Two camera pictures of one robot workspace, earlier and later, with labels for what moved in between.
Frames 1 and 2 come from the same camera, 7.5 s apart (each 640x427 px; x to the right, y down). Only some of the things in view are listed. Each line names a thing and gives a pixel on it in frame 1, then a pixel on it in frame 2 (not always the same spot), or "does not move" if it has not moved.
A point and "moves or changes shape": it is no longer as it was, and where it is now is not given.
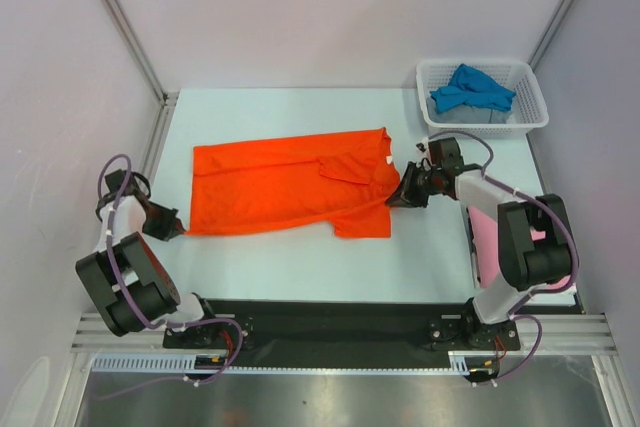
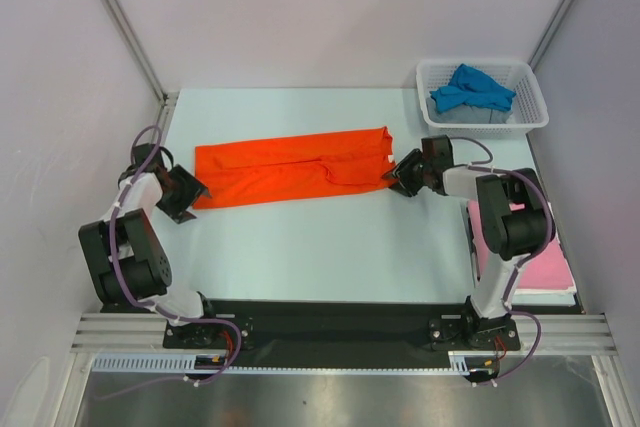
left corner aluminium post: [168, 99] does not move
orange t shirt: [337, 179] moves or changes shape
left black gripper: [172, 227] to [190, 185]
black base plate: [293, 328] does not move
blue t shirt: [472, 87] does not move
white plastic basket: [528, 112] does not move
